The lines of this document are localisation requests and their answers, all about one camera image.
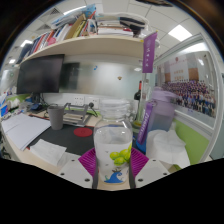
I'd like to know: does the black computer monitor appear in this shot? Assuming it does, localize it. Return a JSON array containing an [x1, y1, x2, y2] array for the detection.
[[16, 54, 65, 95]]

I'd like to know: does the white paper sheets stack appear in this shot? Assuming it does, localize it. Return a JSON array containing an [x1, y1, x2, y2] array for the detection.
[[0, 112, 52, 152]]

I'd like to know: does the rectangular ceiling light panel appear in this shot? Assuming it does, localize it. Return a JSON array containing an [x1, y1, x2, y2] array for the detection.
[[167, 24, 194, 43]]

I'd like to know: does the grey metal laptop stand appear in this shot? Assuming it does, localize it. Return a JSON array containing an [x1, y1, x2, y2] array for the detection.
[[62, 102, 95, 128]]

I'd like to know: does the clear plastic water bottle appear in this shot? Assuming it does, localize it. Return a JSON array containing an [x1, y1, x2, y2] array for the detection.
[[93, 98, 133, 185]]

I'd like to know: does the white wall socket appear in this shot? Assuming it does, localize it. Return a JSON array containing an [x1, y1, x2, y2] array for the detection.
[[72, 95, 85, 107], [85, 96, 100, 109]]

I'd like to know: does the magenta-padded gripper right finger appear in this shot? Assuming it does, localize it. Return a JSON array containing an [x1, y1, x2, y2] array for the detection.
[[129, 147, 171, 189]]

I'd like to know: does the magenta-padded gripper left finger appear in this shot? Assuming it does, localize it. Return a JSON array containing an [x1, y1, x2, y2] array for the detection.
[[57, 147, 98, 190]]

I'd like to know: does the grey ribbed cup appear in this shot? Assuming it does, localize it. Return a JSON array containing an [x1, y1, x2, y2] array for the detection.
[[46, 103, 65, 131]]

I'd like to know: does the crumpled white tissue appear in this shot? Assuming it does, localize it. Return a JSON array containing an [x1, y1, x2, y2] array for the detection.
[[145, 129, 191, 169]]

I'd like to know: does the group photo poster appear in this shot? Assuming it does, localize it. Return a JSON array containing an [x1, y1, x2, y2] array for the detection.
[[156, 54, 218, 118]]

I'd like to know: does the purple hanging banner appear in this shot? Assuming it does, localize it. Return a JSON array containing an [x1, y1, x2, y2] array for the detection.
[[142, 31, 159, 74]]

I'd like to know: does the flat round red coaster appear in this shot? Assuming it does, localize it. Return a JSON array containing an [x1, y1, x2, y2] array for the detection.
[[73, 126, 94, 138]]

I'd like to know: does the folded white paper napkin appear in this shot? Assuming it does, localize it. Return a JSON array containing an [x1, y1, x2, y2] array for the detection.
[[29, 138, 68, 167]]

